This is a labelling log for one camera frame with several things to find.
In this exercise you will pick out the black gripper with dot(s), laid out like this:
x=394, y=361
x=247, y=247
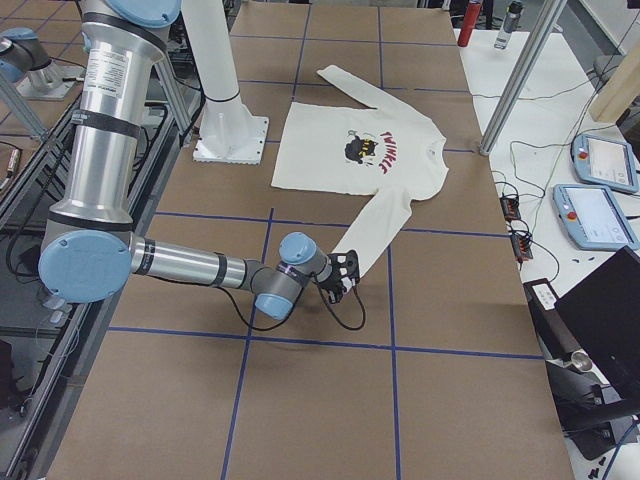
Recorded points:
x=334, y=284

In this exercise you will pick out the cream long-sleeve cat shirt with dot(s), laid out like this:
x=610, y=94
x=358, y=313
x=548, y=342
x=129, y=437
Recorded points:
x=385, y=150

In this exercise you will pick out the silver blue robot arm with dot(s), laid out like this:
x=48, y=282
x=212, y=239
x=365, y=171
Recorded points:
x=90, y=248
x=26, y=65

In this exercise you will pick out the near grey USB hub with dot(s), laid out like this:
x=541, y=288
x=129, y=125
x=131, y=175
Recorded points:
x=521, y=245

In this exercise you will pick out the grey usb hub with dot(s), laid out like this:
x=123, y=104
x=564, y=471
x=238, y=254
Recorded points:
x=510, y=208
x=521, y=245

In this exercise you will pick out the far grey USB hub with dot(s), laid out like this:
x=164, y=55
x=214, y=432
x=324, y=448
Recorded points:
x=510, y=208

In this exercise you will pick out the black monitor stand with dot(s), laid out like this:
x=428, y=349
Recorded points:
x=592, y=336

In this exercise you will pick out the near teach pendant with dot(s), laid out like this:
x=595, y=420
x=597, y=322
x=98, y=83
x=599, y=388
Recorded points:
x=593, y=218

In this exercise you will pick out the teach pendant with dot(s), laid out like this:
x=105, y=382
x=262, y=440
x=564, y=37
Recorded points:
x=593, y=218
x=605, y=162

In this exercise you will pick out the far teach pendant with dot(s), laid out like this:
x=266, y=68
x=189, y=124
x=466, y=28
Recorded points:
x=605, y=162

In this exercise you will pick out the red bottle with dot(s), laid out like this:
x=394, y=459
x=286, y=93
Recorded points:
x=471, y=15

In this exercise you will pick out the clear water bottle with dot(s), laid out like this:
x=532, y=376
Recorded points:
x=509, y=24

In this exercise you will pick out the wooden beam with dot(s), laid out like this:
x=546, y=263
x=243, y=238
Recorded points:
x=620, y=91

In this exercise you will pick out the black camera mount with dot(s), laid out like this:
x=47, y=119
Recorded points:
x=347, y=264

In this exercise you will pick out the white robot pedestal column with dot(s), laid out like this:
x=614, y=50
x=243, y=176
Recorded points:
x=228, y=132

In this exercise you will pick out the aluminium frame post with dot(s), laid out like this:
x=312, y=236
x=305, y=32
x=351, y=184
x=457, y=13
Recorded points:
x=523, y=67

